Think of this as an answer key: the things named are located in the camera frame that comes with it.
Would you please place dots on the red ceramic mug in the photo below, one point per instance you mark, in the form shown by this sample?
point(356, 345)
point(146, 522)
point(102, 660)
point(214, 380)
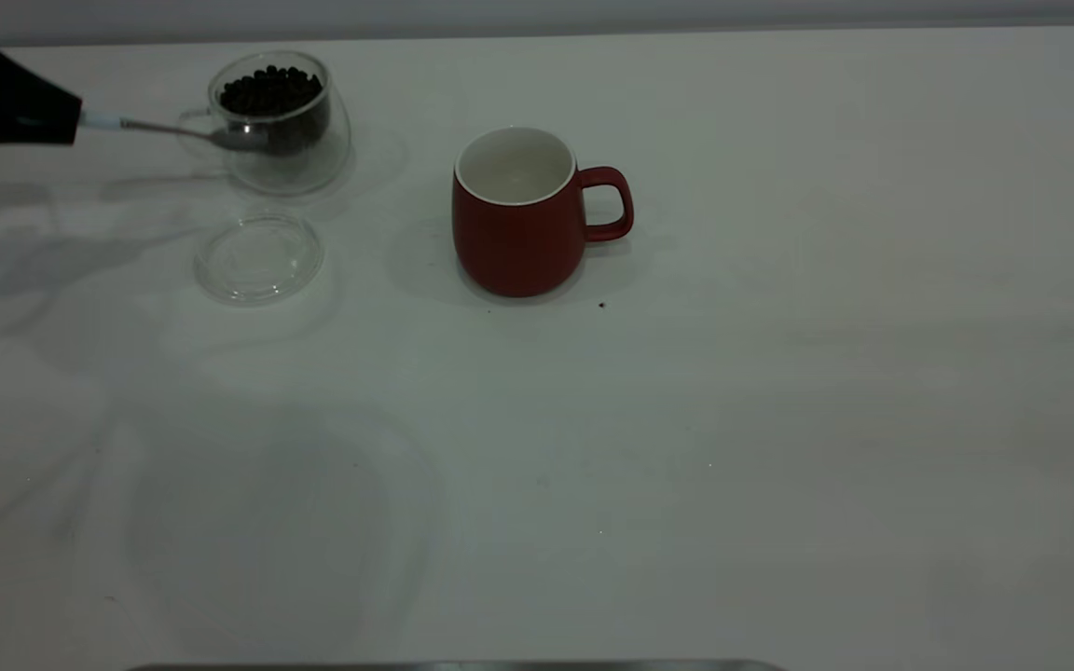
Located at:
point(518, 247)

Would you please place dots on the coffee beans pile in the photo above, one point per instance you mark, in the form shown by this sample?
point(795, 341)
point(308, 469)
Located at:
point(271, 93)

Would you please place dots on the clear round glass lid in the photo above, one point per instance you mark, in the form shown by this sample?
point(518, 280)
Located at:
point(257, 261)

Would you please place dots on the clear double-walled glass cup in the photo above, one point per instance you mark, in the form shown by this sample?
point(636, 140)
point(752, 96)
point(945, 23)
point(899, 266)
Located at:
point(327, 163)

